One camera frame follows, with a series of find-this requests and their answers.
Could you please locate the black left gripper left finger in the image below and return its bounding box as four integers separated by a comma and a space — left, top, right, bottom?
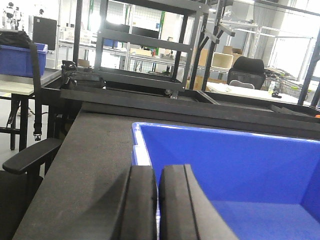
112, 165, 158, 240

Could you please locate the black tray frame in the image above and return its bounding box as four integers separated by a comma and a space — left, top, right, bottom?
60, 87, 320, 128

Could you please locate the black bag on bin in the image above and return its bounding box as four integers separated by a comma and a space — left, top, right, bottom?
0, 29, 33, 49

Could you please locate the black office chair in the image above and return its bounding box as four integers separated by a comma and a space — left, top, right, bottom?
227, 56, 266, 90

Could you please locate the black conveyor belt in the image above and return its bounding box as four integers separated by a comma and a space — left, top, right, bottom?
12, 109, 320, 240

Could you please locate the black strap with buckle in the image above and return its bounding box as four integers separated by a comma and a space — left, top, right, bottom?
29, 42, 43, 142

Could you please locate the blue bin on side table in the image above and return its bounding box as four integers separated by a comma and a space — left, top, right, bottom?
0, 43, 48, 78

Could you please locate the black chair armrest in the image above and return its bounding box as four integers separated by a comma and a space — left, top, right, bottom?
2, 138, 63, 175

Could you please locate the grey side table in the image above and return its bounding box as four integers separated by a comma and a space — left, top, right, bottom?
0, 68, 62, 96

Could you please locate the large blue plastic bin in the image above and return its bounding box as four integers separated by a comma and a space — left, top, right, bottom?
131, 122, 320, 240

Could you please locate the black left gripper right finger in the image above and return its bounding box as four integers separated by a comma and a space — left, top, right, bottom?
158, 164, 238, 240

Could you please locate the black metal shelf cart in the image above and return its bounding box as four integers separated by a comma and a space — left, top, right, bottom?
94, 0, 210, 91

